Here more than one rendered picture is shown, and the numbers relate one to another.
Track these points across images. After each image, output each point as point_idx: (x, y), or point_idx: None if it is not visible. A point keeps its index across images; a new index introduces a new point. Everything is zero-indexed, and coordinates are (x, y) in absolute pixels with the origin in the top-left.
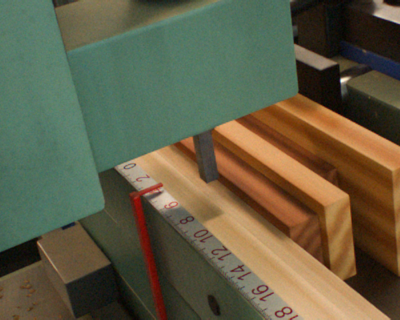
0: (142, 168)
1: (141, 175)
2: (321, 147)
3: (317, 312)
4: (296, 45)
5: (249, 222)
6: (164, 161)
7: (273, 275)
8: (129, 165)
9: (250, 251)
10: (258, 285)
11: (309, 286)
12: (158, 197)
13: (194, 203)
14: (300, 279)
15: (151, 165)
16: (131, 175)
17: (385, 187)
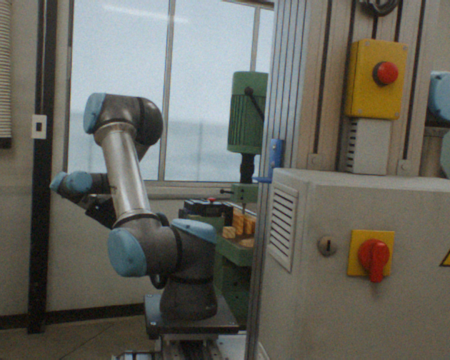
0: (253, 216)
1: (253, 213)
2: None
3: (233, 207)
4: (226, 204)
5: None
6: (250, 216)
7: (237, 208)
8: (256, 214)
9: (239, 210)
10: (239, 207)
11: (233, 208)
12: (251, 212)
13: (246, 213)
14: (234, 208)
15: (252, 216)
16: (255, 213)
17: None
